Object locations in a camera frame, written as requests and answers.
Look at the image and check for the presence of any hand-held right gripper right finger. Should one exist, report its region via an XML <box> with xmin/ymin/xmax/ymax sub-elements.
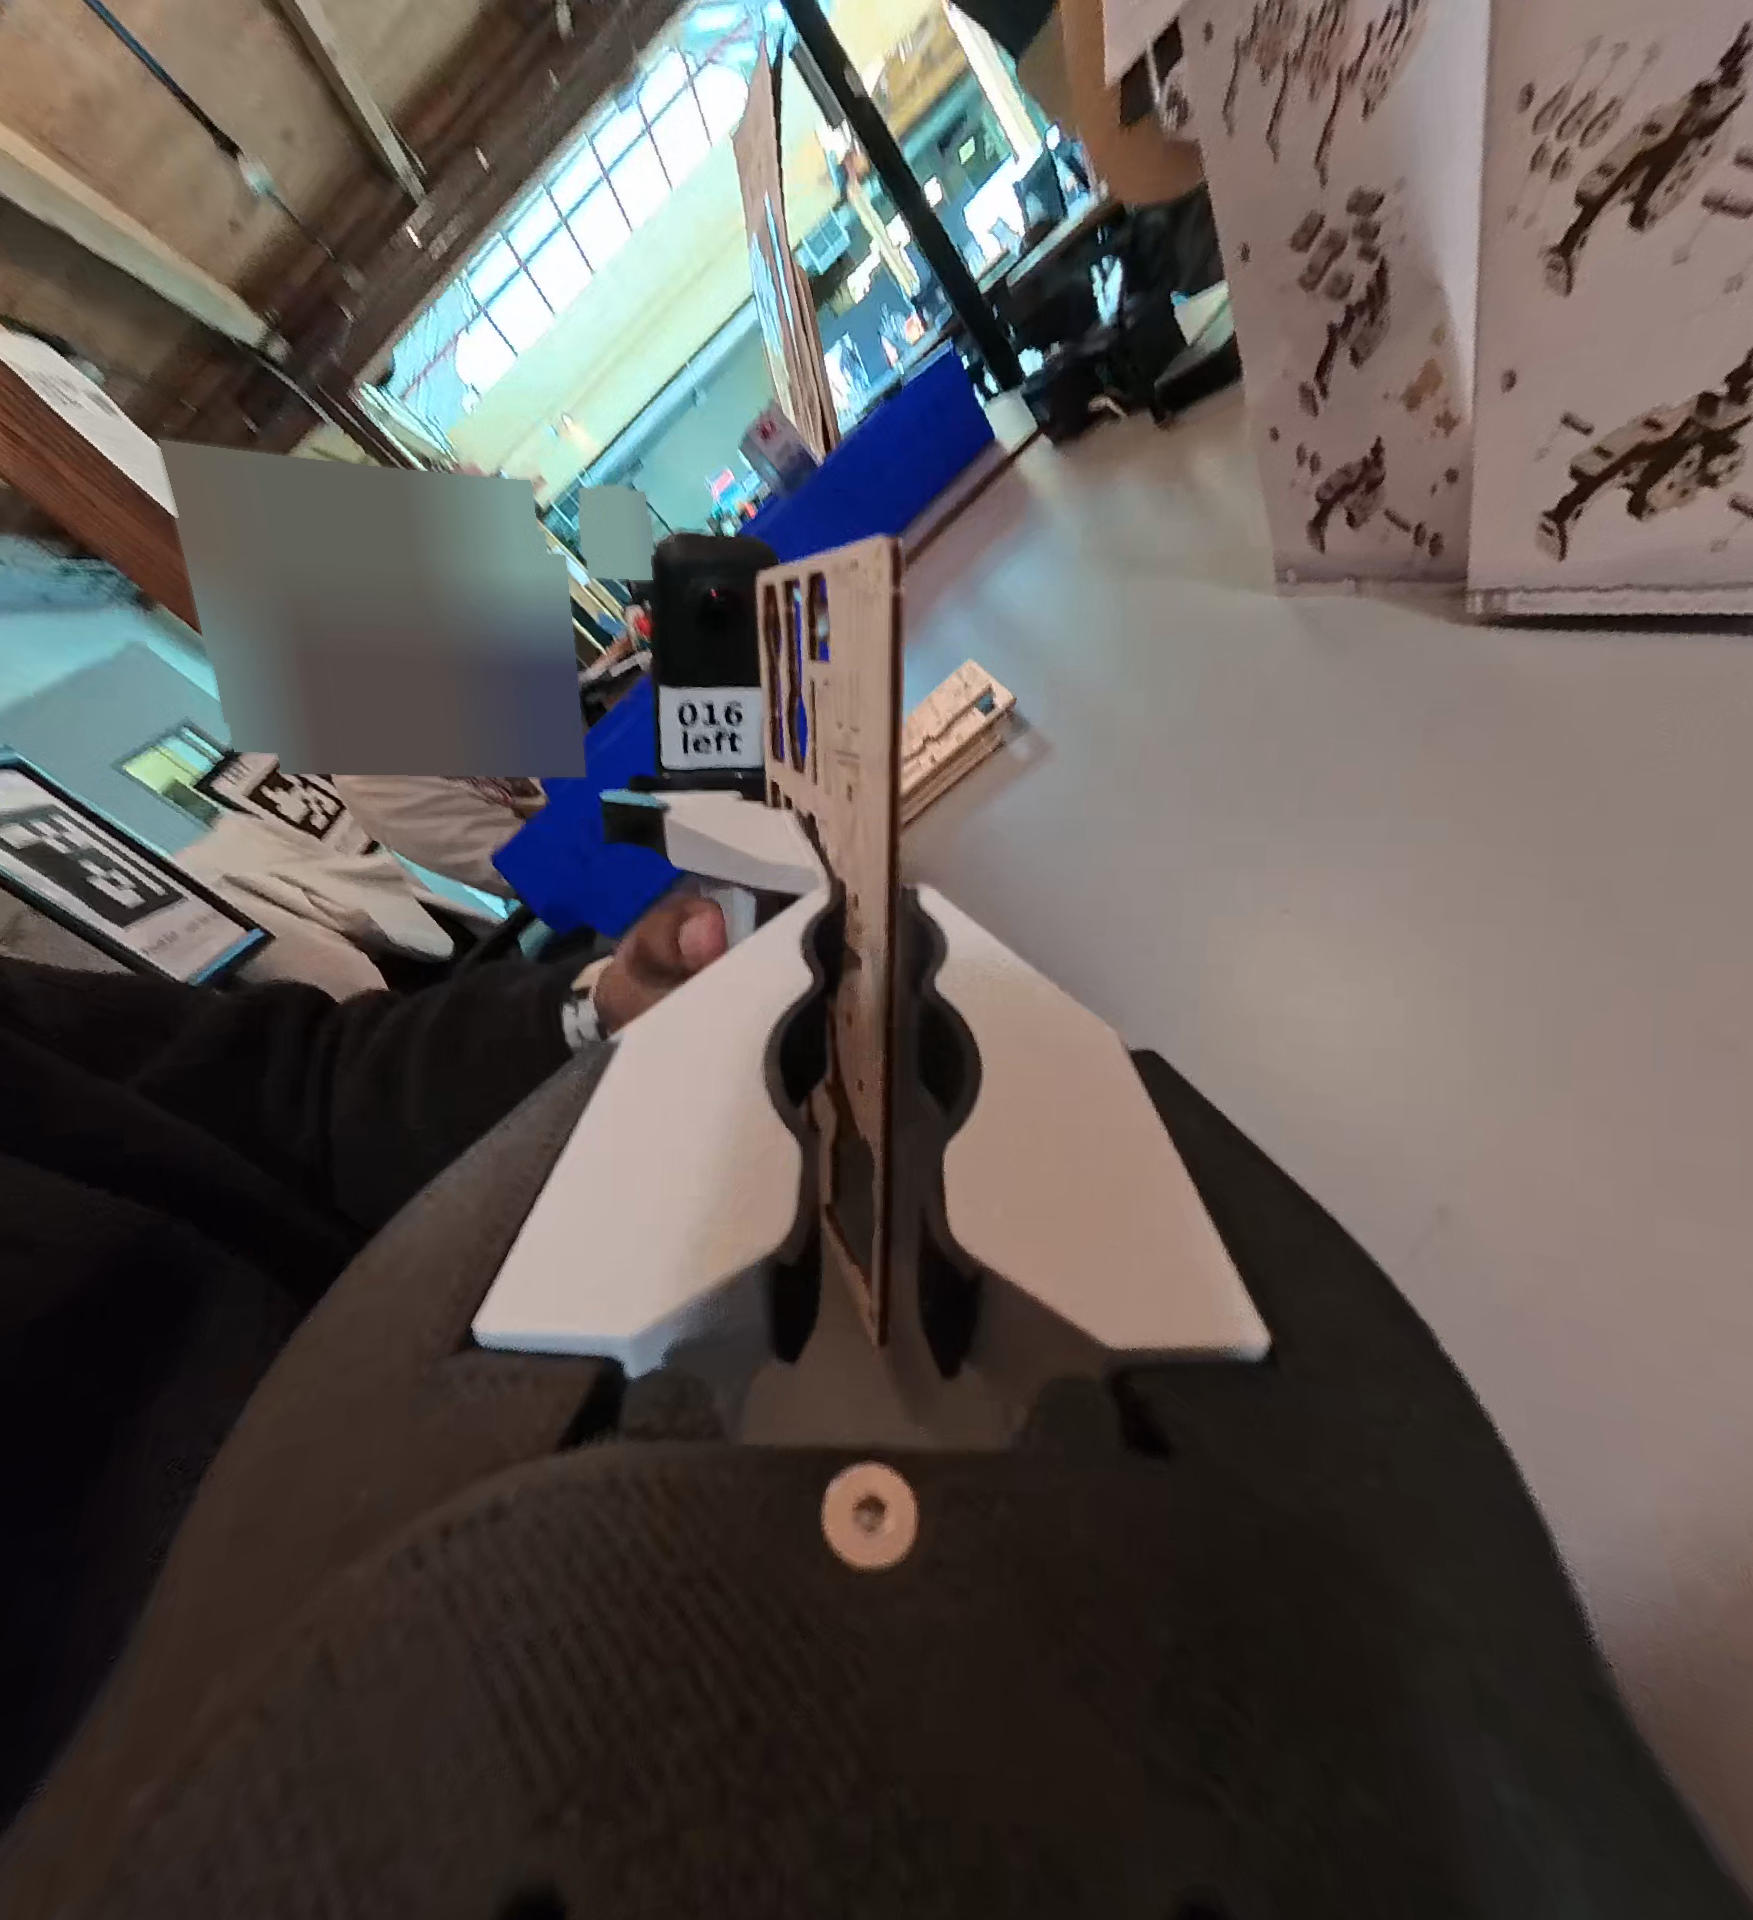
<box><xmin>896</xmin><ymin>886</ymin><xmax>1272</xmax><ymax>1381</ymax></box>

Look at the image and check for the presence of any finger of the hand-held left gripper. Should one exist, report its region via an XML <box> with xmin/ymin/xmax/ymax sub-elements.
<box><xmin>664</xmin><ymin>799</ymin><xmax>835</xmax><ymax>891</ymax></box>

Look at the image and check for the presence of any cut-out wooden puzzle sheet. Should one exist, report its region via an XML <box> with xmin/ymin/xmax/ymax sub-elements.
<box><xmin>753</xmin><ymin>535</ymin><xmax>906</xmax><ymax>1348</ymax></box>

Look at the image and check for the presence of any brown standing board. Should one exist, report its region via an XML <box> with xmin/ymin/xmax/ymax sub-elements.
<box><xmin>732</xmin><ymin>38</ymin><xmax>843</xmax><ymax>457</ymax></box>

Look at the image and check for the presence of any stack of wooden puzzle sheets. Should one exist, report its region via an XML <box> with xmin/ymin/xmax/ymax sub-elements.
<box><xmin>896</xmin><ymin>659</ymin><xmax>1018</xmax><ymax>830</ymax></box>

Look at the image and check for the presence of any white instruction booklet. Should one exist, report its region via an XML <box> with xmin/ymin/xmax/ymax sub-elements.
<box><xmin>1181</xmin><ymin>0</ymin><xmax>1753</xmax><ymax>627</ymax></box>

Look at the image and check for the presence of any person's black knit sweater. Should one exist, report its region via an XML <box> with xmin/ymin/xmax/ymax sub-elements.
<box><xmin>0</xmin><ymin>1126</ymin><xmax>366</xmax><ymax>1920</ymax></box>

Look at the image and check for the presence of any blue plastic bin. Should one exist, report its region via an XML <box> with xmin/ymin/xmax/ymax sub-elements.
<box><xmin>486</xmin><ymin>352</ymin><xmax>1003</xmax><ymax>947</ymax></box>

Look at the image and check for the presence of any person's left hand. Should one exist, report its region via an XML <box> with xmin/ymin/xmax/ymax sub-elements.
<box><xmin>604</xmin><ymin>892</ymin><xmax>739</xmax><ymax>1042</ymax></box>

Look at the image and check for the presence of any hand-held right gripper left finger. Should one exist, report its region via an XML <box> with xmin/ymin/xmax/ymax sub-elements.
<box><xmin>471</xmin><ymin>886</ymin><xmax>846</xmax><ymax>1381</ymax></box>

